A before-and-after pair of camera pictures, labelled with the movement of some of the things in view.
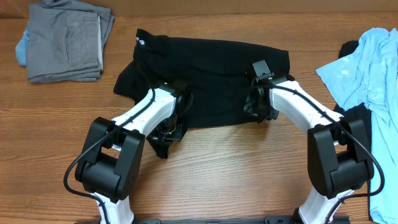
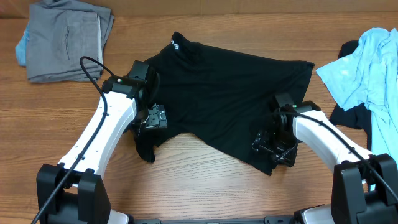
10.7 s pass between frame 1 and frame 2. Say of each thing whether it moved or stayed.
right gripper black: moved
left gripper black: moved
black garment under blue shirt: stayed
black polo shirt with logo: moved
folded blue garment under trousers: stayed
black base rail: stayed
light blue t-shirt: stayed
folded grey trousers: stayed
